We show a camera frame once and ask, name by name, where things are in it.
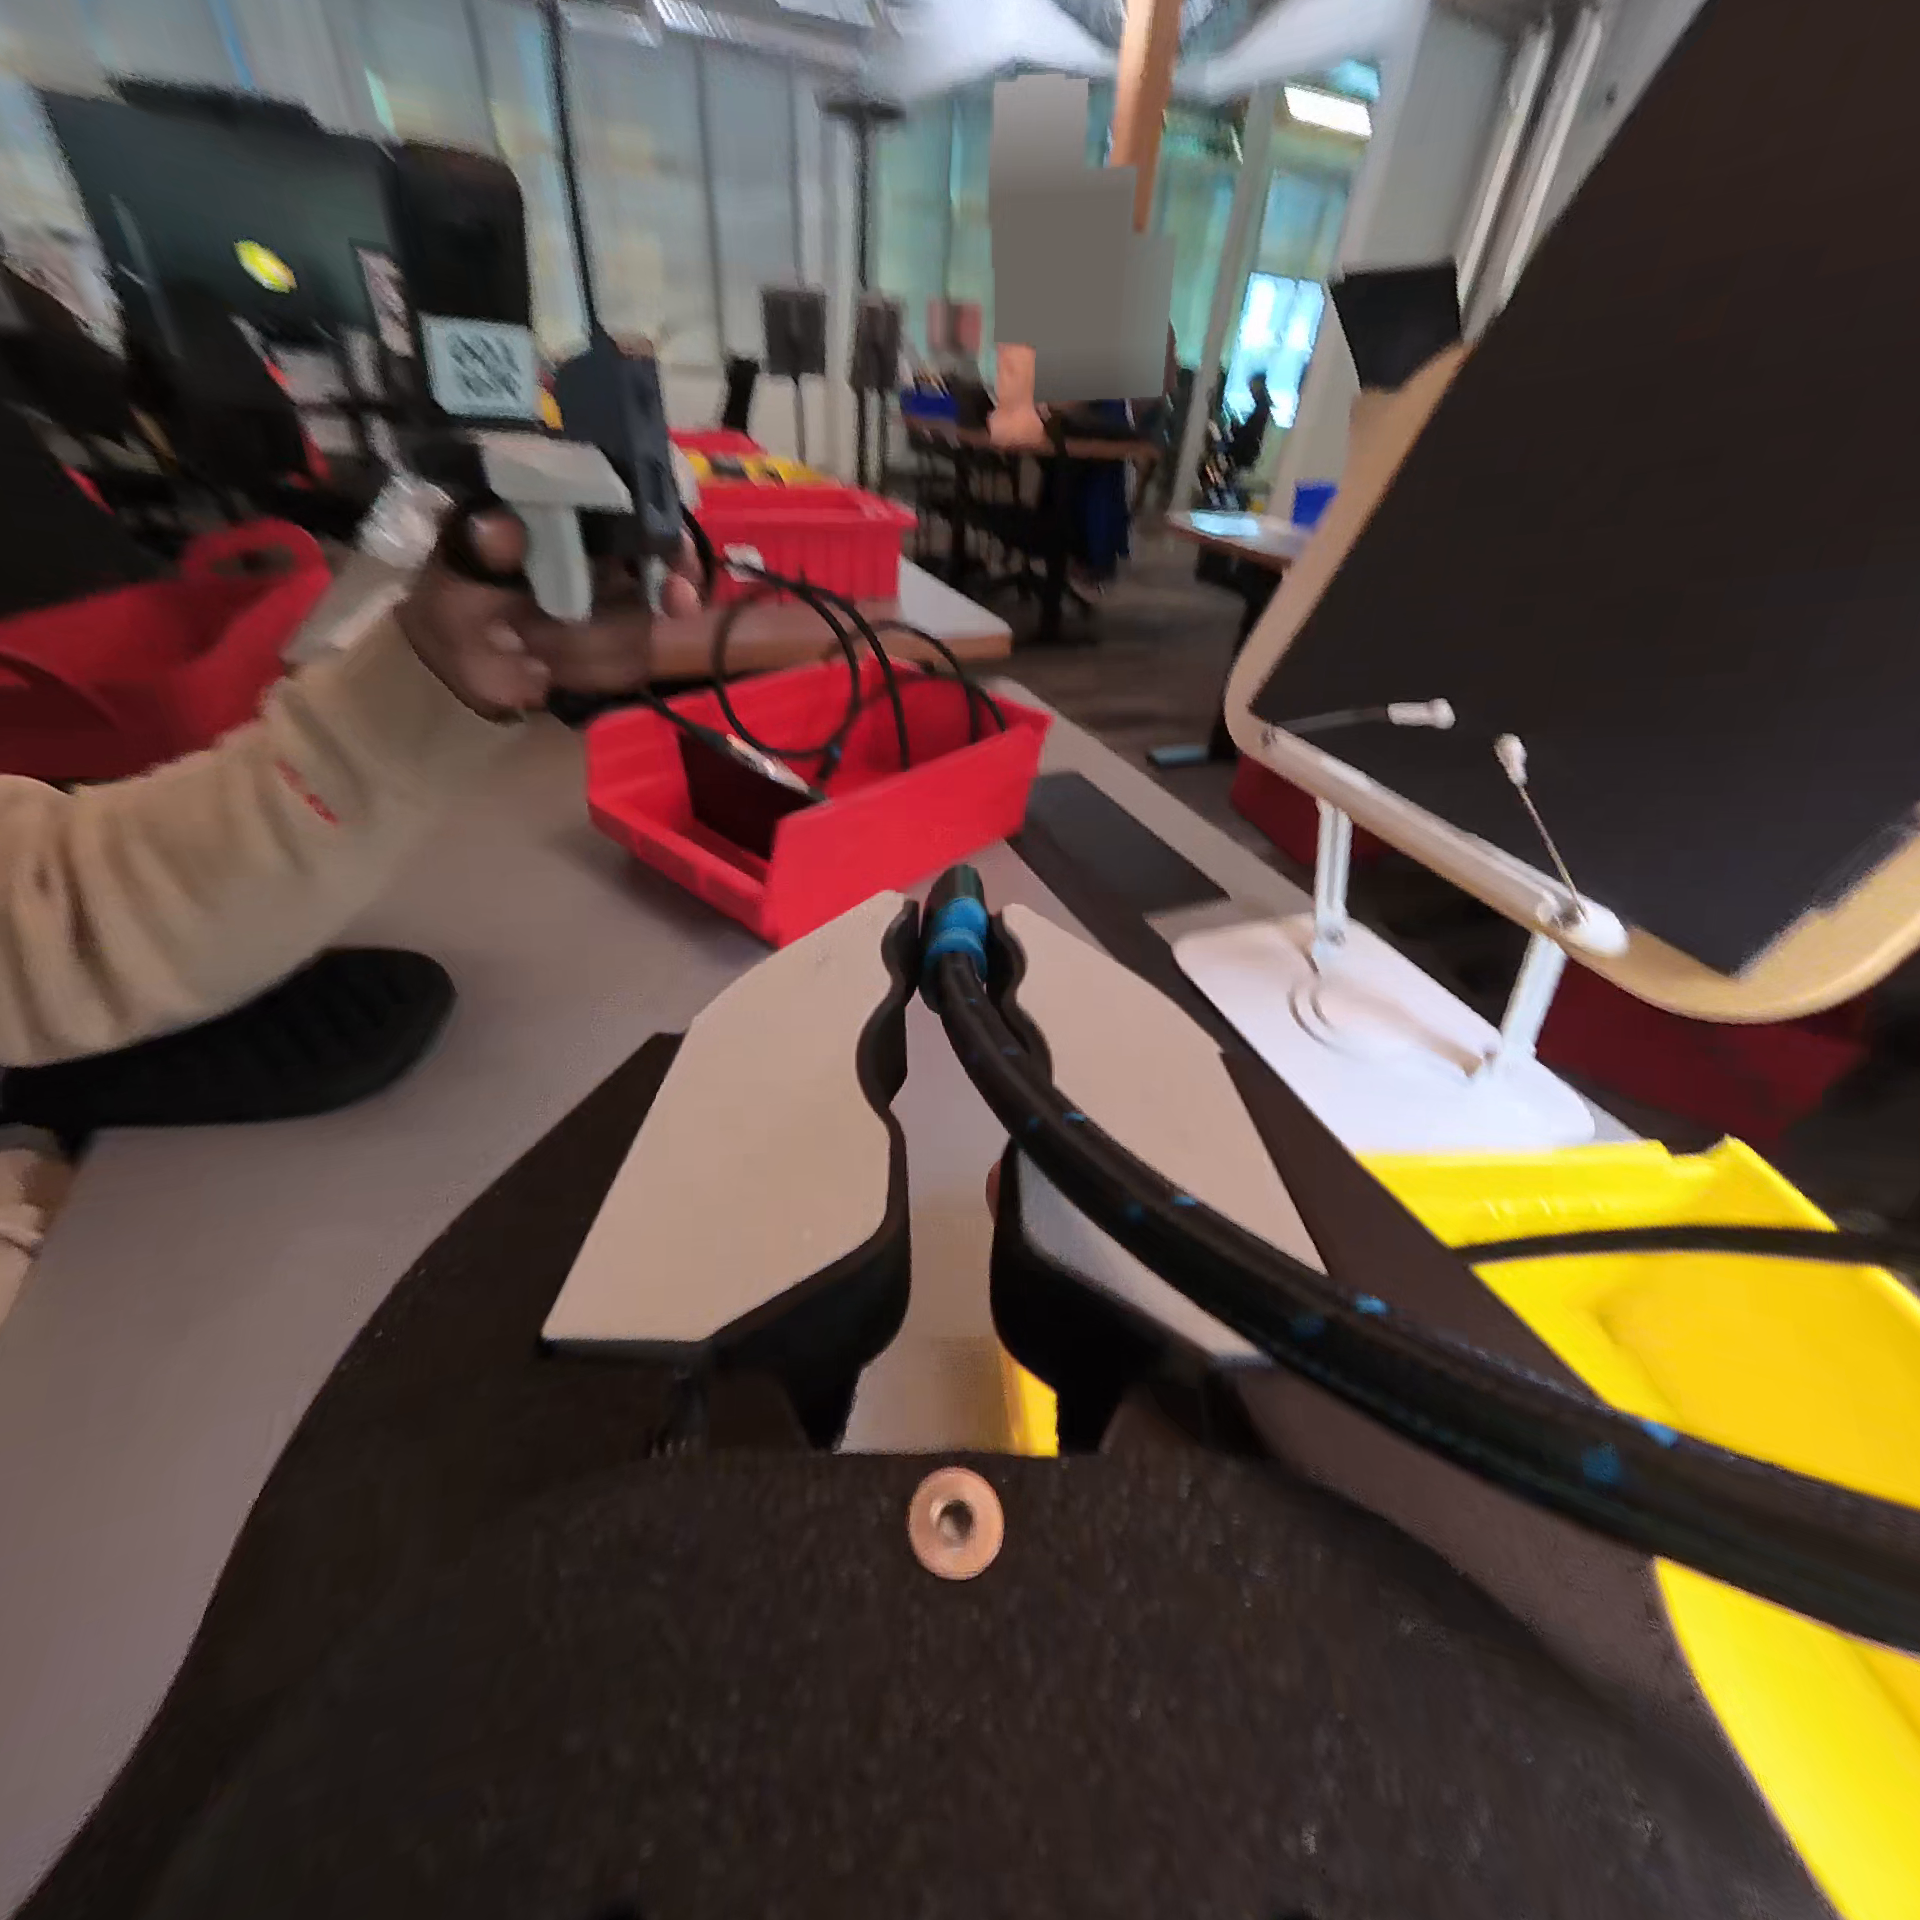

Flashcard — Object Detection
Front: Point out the white-tipped tether wire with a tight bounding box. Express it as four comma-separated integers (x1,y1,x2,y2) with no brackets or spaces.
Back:
1494,737,1584,923
1267,697,1456,741

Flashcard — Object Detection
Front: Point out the red floor crate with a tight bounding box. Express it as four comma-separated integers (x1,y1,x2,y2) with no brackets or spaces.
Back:
1230,751,1390,876
1537,961,1871,1151

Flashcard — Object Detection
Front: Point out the black green-tipped hdmi cable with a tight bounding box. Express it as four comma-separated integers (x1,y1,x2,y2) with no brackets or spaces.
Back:
1463,1224,1920,1268

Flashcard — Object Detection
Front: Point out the yellow plastic bin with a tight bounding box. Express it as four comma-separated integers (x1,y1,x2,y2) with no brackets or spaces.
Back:
1001,1137,1920,1920

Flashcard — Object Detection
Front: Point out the red plastic bin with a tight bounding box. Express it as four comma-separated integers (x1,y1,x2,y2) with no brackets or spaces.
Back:
585,657,1053,952

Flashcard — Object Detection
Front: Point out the person's left forearm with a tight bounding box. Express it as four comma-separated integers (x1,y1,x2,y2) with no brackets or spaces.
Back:
0,576,506,1071

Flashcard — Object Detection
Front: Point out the black bin divider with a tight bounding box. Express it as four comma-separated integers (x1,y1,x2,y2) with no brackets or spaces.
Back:
680,732,826,860

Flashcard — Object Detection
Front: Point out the black textured pad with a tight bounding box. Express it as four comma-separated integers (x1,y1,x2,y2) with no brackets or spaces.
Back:
0,949,459,1144

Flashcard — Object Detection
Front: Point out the black floor lamp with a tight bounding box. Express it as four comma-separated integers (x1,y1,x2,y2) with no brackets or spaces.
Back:
826,90,906,490

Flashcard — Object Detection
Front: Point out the wooden support post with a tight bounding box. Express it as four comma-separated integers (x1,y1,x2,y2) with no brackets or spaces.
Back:
1112,0,1187,233

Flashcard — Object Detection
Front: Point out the dark wooden desk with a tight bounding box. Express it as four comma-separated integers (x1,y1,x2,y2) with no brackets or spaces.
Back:
901,411,1168,648

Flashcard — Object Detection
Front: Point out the black monitor screen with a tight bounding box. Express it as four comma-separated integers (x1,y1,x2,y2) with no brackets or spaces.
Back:
37,90,407,354

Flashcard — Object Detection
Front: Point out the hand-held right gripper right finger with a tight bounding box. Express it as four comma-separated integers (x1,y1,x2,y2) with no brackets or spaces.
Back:
987,903,1329,1453

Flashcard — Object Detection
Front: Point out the black-faced wooden board stand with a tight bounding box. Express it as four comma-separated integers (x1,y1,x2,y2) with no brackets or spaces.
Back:
1170,0,1920,1156

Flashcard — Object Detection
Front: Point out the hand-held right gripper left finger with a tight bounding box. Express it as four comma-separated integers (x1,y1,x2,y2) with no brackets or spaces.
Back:
539,892,917,1450

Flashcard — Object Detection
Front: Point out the black studio light panel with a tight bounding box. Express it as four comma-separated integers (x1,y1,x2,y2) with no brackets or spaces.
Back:
1329,264,1466,396

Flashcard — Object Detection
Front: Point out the long ribbed red bin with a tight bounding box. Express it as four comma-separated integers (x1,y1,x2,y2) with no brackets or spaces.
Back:
689,477,921,605

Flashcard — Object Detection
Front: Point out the black blue-flecked hdmi cable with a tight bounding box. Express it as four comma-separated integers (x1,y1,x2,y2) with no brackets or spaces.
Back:
920,861,1920,1652

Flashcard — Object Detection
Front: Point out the wooden side desk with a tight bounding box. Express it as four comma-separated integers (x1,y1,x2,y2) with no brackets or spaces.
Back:
1168,509,1315,769

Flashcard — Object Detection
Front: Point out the red tote with handles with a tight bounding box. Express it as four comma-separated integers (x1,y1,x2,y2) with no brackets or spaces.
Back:
0,516,333,781

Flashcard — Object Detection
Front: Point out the wood-edged grey table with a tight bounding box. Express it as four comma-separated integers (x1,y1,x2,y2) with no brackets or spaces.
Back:
645,556,1018,682

